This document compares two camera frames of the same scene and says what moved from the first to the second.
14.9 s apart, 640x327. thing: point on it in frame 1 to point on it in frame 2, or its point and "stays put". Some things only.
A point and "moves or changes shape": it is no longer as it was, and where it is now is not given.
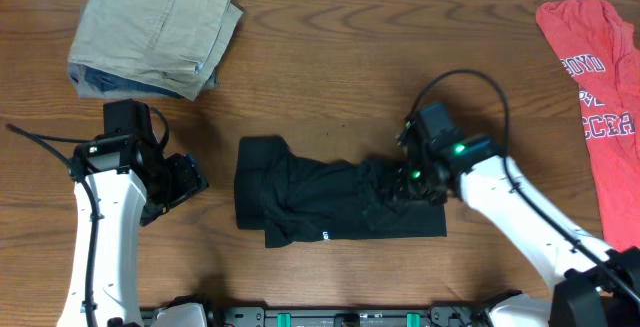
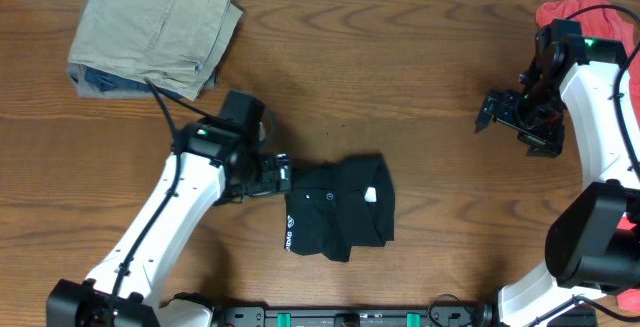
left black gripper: x=185 y=178 to x=282 y=173
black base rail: x=199 y=314 stays put
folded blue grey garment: x=94 y=82 stays put
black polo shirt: x=299 y=202 moves or changes shape
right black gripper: x=400 y=187 to x=507 y=114
